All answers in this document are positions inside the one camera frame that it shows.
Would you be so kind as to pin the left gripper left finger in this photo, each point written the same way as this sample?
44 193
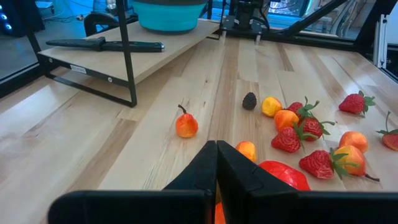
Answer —
140 207

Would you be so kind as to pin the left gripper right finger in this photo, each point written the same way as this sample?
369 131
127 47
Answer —
280 208

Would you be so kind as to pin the orange apricot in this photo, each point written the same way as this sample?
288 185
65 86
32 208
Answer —
285 119

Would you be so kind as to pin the red-orange pear with stem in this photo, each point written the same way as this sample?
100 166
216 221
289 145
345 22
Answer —
186 126

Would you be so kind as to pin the yellow lemon-like fruit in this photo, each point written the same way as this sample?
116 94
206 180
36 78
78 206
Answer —
271 106

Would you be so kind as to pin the dark blackberry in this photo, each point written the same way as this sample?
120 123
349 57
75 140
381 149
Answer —
249 101

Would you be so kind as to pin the large red leafy strawberry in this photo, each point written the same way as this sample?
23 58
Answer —
353 104

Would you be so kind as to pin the red strawberry with long stem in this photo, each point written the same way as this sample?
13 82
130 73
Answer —
391 140

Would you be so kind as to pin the blue collapsible bowl grey rim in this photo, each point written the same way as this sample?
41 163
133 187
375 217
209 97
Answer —
169 17

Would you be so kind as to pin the small red-orange fruit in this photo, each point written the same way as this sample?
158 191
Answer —
219 214

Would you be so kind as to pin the orange fruit with brown stem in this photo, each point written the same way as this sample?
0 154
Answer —
349 158

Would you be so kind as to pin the yellow-orange round fruit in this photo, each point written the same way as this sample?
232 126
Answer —
354 141

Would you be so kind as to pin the red bell pepper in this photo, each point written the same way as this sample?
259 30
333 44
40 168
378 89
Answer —
286 175

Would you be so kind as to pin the orange-yellow peach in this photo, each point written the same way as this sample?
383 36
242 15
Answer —
247 150

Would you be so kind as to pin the black metal shelf stand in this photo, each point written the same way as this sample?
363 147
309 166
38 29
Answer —
127 62

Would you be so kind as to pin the black kitchen knife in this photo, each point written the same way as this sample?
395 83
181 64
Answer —
102 45

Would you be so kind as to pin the silver aluminium profile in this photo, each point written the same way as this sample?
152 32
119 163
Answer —
382 40

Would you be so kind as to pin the black computer tower blue lights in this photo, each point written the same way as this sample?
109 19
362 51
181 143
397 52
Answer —
18 15

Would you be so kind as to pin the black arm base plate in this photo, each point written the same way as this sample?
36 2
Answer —
230 26

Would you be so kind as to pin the black curved frame bracket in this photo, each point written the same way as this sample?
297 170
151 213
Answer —
99 20

